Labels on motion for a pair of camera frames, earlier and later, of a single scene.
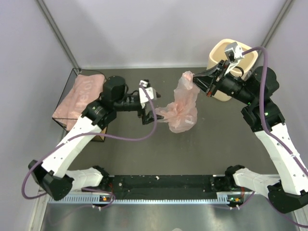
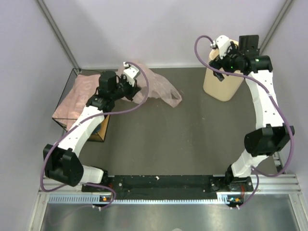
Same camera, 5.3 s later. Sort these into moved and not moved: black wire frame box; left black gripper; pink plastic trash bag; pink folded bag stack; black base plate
Moved: pink plastic trash bag; left black gripper
Not moved: pink folded bag stack; black base plate; black wire frame box
